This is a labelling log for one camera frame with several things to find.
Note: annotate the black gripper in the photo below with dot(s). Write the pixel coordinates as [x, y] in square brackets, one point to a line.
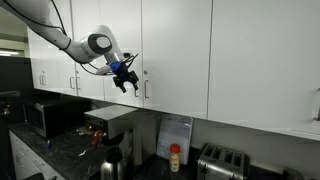
[122, 75]

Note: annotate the black microwave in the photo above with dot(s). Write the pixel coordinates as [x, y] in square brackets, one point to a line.
[52, 117]

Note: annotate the steel coffee carafe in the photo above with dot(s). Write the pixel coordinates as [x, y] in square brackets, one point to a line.
[114, 165]

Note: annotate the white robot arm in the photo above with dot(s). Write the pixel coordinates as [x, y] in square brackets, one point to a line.
[44, 19]

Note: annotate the white paper notice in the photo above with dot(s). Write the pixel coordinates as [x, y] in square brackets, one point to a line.
[175, 129]

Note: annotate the white cupboard door right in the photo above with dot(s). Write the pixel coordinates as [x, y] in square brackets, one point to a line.
[265, 65]

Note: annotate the silver toaster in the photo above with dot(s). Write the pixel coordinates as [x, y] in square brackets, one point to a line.
[219, 163]

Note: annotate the white cupboard door left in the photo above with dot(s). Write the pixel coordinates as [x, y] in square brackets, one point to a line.
[123, 18]

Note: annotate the red lid spice jar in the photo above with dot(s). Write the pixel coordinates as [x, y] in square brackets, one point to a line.
[174, 157]

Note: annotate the white cupboard door with handle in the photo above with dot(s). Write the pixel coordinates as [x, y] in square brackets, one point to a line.
[176, 49]

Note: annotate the stainless steel coffee machine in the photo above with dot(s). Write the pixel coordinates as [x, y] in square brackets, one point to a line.
[116, 120]

